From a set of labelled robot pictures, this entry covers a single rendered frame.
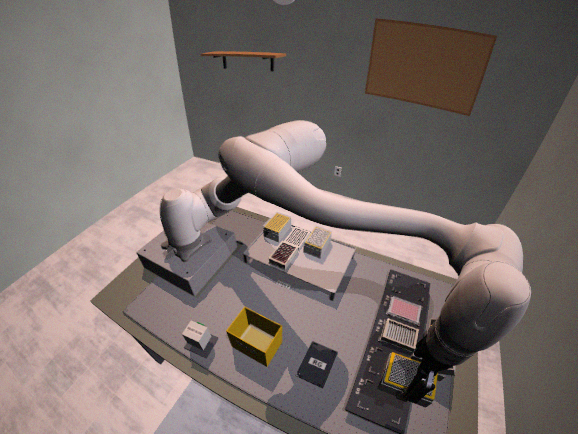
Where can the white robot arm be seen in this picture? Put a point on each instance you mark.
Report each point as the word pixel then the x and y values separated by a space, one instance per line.
pixel 483 306

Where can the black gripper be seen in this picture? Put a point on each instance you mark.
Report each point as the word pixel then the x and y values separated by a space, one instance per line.
pixel 428 368

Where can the yellow waste bin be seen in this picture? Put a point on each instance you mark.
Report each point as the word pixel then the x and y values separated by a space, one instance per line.
pixel 240 324

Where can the black flat pad with label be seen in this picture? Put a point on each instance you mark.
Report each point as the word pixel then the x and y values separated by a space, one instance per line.
pixel 317 364

